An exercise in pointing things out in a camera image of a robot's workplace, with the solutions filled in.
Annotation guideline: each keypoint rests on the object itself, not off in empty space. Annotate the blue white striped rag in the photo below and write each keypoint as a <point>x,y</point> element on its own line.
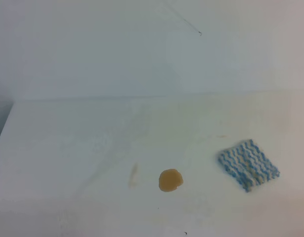
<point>247,164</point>

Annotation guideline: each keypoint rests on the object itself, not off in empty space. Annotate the brown coffee stain puddle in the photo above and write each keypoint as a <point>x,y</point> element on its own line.
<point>170,180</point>

